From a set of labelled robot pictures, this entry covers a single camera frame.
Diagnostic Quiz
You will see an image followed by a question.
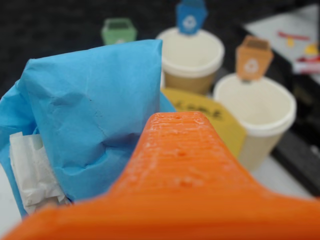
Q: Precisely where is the paper cup with orange label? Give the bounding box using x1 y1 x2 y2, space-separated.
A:
212 73 298 172

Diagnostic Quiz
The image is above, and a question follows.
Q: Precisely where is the black foam border strip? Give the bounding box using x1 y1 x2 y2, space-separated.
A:
271 129 320 201

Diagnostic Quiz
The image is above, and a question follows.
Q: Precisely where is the blue recycling bin label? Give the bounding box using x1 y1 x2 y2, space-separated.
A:
174 0 209 36

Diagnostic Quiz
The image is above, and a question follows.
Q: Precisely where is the white side table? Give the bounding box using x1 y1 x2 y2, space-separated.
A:
243 3 320 76

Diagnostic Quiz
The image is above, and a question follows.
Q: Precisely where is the blue paper ball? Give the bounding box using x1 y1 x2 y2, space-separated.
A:
0 38 177 218

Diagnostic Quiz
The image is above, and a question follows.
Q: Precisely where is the yellow handwritten welcome sign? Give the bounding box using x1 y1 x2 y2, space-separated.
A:
161 87 248 160

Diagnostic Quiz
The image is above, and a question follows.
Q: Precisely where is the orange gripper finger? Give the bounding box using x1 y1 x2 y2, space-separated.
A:
0 111 320 240

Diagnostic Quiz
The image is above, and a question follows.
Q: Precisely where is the crumpled red paper scrap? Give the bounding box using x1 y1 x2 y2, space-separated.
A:
294 56 320 63

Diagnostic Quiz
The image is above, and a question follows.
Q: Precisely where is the orange recycling bin label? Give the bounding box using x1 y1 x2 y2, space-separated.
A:
235 35 274 82

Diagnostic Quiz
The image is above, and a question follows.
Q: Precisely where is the white Artline whiteboard marker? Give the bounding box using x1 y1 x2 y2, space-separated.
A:
293 62 320 75

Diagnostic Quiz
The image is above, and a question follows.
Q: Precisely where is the green recycling bin label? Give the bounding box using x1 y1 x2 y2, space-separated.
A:
101 17 138 46

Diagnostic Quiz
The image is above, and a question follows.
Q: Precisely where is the paper cup with blue label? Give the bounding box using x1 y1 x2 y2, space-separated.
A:
155 26 225 96

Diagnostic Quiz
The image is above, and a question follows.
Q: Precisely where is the large yellow paper scrap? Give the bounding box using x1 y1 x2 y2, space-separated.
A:
304 43 320 55

